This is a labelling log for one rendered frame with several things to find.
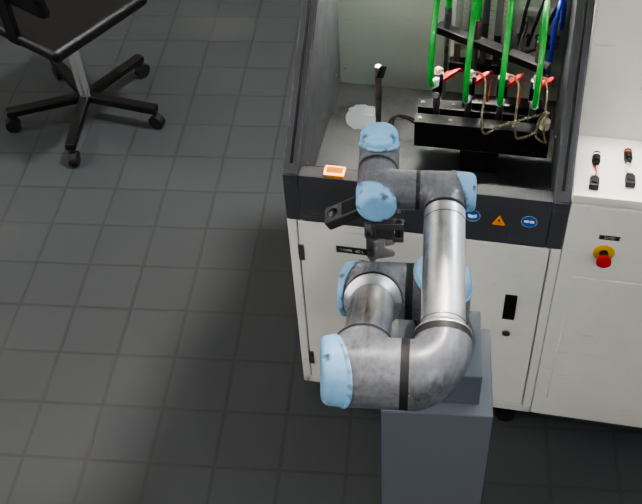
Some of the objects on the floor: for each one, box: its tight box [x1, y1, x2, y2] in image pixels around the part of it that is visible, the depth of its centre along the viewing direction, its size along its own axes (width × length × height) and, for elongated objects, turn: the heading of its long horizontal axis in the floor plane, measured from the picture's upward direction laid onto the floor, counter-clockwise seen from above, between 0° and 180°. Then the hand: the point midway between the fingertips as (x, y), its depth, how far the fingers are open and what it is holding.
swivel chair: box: [0, 0, 165, 166], centre depth 371 cm, size 68×68×106 cm
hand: (370, 257), depth 208 cm, fingers closed
